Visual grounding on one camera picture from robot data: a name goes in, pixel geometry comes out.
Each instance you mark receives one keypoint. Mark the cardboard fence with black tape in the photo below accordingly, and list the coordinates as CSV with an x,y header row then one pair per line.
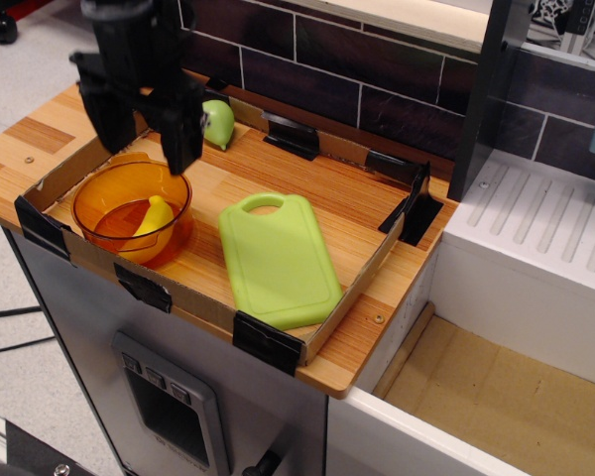
x,y
381,207

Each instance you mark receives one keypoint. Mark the green plastic cutting board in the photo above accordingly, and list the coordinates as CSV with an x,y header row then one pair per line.
x,y
277,262

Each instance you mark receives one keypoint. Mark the grey toy oven cabinet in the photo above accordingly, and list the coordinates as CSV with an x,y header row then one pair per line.
x,y
171,398

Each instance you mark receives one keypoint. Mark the orange transparent plastic pot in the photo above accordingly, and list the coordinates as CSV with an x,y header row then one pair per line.
x,y
110,205

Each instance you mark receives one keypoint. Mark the black vertical post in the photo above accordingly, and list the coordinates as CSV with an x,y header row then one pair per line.
x,y
507,29

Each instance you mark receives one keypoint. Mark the white toy sink unit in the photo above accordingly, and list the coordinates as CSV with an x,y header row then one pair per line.
x,y
488,367

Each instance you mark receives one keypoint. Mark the yellow toy banana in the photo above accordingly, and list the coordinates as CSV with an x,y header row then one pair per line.
x,y
153,234

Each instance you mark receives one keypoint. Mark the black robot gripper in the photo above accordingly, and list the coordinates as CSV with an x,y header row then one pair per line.
x,y
137,66

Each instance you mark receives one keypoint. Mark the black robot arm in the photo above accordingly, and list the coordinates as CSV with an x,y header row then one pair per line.
x,y
139,7

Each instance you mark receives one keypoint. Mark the green toy pear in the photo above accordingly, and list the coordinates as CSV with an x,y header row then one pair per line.
x,y
219,123

